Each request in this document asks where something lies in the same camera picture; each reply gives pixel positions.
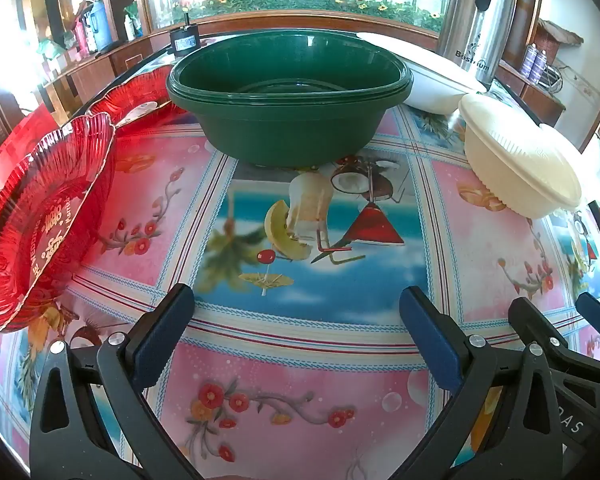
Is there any large white bowl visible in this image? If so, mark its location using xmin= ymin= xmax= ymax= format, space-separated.
xmin=356 ymin=31 xmax=488 ymax=115

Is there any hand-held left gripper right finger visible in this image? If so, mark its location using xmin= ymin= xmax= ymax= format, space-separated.
xmin=395 ymin=286 xmax=565 ymax=480

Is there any cream bowl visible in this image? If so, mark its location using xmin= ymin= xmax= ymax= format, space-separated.
xmin=457 ymin=92 xmax=583 ymax=220

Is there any red glass plate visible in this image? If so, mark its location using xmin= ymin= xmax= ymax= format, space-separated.
xmin=85 ymin=65 xmax=201 ymax=138

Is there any wooden side cabinet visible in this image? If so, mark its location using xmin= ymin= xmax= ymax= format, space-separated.
xmin=495 ymin=60 xmax=567 ymax=128

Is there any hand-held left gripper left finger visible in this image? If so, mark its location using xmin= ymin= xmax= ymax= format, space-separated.
xmin=29 ymin=283 xmax=196 ymax=480

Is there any wooden sideboard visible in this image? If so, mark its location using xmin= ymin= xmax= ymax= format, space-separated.
xmin=40 ymin=35 xmax=176 ymax=111

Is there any blue thermos jug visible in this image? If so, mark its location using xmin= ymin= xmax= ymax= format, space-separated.
xmin=89 ymin=0 xmax=113 ymax=52

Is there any small black digital clock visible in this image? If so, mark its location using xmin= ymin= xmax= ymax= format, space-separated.
xmin=169 ymin=7 xmax=200 ymax=57

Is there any printed fruit tablecloth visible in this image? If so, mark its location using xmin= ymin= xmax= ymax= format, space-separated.
xmin=0 ymin=35 xmax=600 ymax=480

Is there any small white bowl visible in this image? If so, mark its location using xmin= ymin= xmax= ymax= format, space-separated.
xmin=539 ymin=123 xmax=585 ymax=161

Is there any steel thermos jug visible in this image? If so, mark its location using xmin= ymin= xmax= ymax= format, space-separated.
xmin=437 ymin=0 xmax=518 ymax=93

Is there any green plastic bowl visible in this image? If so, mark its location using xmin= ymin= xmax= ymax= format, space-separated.
xmin=166 ymin=30 xmax=413 ymax=168

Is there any red bag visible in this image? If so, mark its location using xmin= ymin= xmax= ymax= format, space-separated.
xmin=0 ymin=105 xmax=56 ymax=186

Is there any pink thermos jug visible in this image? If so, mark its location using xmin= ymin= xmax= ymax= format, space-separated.
xmin=74 ymin=17 xmax=91 ymax=56

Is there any wire basket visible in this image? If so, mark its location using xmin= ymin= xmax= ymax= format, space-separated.
xmin=544 ymin=59 xmax=567 ymax=95

